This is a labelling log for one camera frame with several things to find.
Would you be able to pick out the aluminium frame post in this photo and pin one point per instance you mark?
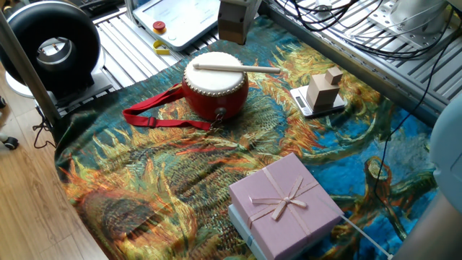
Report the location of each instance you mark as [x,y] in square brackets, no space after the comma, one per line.
[25,68]

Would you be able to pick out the cream wooden drumstick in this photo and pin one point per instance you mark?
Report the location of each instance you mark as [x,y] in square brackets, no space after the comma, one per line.
[234,68]

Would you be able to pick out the grey Schunk gripper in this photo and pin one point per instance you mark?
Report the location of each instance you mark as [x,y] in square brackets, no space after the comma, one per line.
[234,21]

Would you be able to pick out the yellow plastic hook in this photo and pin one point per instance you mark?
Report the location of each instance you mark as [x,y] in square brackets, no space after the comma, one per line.
[159,50]

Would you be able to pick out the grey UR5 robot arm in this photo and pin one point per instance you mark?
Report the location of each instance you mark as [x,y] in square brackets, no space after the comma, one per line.
[447,151]

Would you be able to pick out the red drum with white head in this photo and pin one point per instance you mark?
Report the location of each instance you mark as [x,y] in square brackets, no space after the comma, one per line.
[216,103]

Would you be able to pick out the large wooden block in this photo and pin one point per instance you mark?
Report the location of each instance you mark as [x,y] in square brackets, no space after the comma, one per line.
[321,94]

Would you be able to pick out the light blue gift box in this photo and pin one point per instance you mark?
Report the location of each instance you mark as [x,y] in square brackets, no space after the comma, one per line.
[242,227]

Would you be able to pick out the metal robot mounting plate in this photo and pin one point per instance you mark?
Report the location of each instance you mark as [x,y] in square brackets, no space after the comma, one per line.
[418,36]

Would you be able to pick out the white zip tie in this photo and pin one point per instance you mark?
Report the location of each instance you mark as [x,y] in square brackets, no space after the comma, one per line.
[364,234]

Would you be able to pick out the black caster wheel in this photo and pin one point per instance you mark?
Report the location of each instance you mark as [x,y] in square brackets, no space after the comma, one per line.
[11,142]

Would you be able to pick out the small wooden cube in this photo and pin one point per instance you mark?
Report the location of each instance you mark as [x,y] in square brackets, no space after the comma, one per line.
[334,75]

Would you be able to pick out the silver digital scale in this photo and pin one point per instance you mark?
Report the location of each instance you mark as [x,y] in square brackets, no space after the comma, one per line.
[299,101]

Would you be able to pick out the sunflower painting cloth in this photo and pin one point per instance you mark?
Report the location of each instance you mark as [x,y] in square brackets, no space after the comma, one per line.
[144,162]

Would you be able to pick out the pink gift box with ribbon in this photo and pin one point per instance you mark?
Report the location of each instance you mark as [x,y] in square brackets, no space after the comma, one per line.
[288,224]

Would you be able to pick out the white teach pendant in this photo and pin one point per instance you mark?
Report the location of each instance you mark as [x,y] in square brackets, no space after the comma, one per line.
[184,21]

